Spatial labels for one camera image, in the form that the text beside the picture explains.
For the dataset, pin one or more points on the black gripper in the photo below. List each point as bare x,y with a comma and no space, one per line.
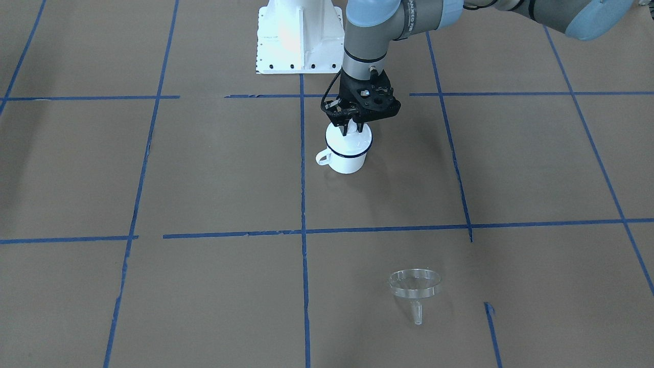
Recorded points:
339,117

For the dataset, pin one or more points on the white enamel cup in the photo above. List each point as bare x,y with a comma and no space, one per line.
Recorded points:
338,163

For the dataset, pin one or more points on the clear glass funnel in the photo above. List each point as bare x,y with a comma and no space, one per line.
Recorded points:
415,285

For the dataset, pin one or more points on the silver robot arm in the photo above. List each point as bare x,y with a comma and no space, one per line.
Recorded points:
372,25

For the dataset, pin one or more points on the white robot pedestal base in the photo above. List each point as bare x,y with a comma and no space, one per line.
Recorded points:
299,37

